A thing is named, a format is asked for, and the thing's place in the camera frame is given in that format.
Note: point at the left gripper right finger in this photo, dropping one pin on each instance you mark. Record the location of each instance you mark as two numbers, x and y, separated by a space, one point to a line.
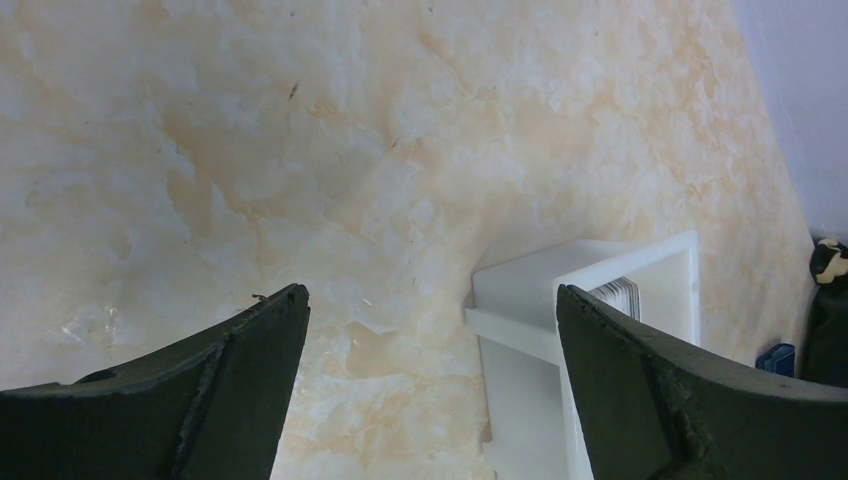
653 406

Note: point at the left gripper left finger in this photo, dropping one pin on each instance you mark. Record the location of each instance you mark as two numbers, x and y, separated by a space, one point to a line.
210 406

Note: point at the white plastic card tray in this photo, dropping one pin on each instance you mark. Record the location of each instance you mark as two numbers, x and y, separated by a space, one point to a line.
535 427

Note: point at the navy blue card holder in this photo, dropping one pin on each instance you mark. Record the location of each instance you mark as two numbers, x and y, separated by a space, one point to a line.
778 359

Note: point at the stack of grey cards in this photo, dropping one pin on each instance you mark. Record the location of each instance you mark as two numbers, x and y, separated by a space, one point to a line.
622 294

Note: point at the black floral blanket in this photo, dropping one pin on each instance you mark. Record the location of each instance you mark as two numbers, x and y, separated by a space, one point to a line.
824 353

